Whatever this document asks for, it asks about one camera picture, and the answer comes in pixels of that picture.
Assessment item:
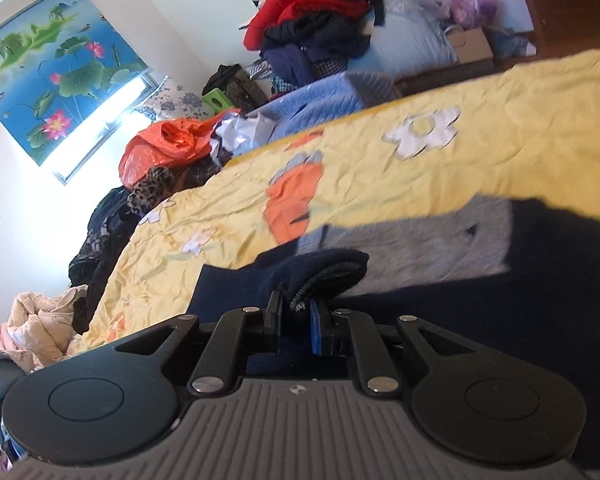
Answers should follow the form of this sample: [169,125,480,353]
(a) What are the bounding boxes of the light blue bedding bundle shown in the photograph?
[367,0,461,78]

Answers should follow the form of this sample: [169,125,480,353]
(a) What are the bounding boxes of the green stool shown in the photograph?
[202,89,231,111]

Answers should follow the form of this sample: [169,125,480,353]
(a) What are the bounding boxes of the white crumpled plastic bag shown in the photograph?
[212,110,276,161]

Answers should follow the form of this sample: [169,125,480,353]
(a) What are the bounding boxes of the window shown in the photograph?
[52,72,161,186]

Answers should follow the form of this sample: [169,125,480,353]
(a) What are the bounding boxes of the lotus print window blind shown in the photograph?
[0,0,148,166]

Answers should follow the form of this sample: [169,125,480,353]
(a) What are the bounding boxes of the dark bag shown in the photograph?
[201,64,263,111]

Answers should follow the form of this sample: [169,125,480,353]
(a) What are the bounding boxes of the dark lace garment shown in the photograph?
[67,185,146,336]

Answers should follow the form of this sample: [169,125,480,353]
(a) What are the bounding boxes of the grey and navy sweater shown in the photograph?
[187,195,600,480]

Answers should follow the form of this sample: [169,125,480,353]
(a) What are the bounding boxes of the blue floral white cloth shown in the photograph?
[135,77,206,123]

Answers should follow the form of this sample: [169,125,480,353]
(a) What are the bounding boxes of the purple garment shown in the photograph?
[259,42,351,92]

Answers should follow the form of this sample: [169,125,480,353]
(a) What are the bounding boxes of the blue quilted blanket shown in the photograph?
[252,71,396,141]

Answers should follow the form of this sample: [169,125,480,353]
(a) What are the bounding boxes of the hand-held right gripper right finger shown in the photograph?
[307,297,463,396]

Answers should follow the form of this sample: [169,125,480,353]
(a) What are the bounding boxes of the red garment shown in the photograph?
[243,0,371,52]

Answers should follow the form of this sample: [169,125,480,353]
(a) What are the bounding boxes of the leopard print cloth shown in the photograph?
[126,167,176,218]

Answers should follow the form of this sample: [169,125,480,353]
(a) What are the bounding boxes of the yellow floral bedsheet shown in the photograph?
[70,47,600,361]

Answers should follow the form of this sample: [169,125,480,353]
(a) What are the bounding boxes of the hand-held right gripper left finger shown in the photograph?
[114,290,284,397]

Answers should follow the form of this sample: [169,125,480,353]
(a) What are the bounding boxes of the orange plastic bag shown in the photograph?
[119,117,231,188]

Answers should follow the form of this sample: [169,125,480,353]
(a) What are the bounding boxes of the cardboard box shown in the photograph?
[445,25,494,65]

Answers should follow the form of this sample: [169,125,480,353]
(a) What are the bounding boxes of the cream quilted garment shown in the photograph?
[0,285,91,376]

